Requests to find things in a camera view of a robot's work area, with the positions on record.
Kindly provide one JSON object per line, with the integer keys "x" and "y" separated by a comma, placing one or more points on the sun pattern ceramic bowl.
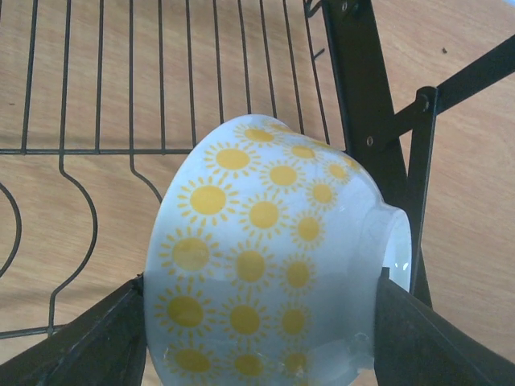
{"x": 264, "y": 259}

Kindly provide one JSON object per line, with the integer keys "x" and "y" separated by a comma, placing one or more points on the black wire dish rack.
{"x": 94, "y": 94}

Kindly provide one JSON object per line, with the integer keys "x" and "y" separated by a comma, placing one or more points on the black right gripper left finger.
{"x": 106, "y": 345}

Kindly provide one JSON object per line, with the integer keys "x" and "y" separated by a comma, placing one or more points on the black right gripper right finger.
{"x": 413, "y": 345}

